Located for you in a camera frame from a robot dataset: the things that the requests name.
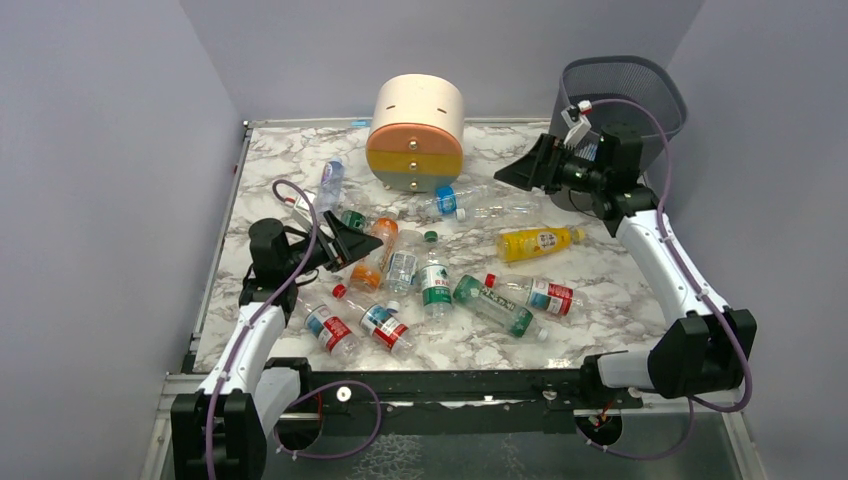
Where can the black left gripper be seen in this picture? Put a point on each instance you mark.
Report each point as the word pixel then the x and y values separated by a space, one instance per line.
pixel 332 245

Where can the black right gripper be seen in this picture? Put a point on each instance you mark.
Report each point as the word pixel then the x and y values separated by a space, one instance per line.
pixel 556 166

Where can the orange drink bottle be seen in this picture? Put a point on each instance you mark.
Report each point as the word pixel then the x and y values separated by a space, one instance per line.
pixel 369 272

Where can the clear bottle dark green label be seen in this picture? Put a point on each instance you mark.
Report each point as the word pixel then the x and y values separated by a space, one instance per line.
pixel 354 220

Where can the clear bottle white blue cap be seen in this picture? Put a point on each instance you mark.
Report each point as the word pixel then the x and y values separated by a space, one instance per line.
pixel 499 209

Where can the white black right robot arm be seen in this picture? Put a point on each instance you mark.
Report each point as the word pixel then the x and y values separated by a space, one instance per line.
pixel 707 343

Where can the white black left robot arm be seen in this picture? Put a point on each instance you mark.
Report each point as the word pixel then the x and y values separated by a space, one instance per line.
pixel 221 430

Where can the grey mesh waste bin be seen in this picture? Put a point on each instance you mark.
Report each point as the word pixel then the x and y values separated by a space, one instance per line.
pixel 621 89

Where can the clear bottle purple label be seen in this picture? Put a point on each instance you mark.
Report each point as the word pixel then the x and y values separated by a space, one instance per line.
pixel 328 196

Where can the crushed clear bottle blue text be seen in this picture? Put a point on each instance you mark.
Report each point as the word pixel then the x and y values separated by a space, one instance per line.
pixel 404 262

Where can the red cap bottle middle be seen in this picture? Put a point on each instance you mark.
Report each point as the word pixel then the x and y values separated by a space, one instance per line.
pixel 374 319

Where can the red cap bottle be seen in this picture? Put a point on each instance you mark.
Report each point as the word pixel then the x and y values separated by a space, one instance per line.
pixel 537 293
pixel 374 319
pixel 330 331

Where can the red cap bottle left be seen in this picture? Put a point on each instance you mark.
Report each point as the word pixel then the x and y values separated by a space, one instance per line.
pixel 330 331

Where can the yellow juice bottle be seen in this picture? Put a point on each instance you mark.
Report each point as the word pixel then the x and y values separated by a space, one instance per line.
pixel 533 243

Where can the clear bottle green white label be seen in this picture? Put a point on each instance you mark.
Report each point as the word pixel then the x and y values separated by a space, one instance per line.
pixel 435 285

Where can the cream pastel drawer cabinet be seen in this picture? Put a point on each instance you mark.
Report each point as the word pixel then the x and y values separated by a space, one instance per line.
pixel 415 142

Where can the red cap bottle right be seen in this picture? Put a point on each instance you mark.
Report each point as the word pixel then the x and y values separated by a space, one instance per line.
pixel 537 293

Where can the green tinted bottle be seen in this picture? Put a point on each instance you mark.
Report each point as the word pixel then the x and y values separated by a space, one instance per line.
pixel 484 302

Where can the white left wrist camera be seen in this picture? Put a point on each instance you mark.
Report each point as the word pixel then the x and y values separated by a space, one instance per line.
pixel 300 207

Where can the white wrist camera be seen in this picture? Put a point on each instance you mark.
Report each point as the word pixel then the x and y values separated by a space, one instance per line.
pixel 300 207
pixel 576 119

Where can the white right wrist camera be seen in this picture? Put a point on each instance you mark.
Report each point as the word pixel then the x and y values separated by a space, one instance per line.
pixel 576 119

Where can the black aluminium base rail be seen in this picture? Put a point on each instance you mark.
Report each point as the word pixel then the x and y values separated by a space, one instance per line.
pixel 458 402

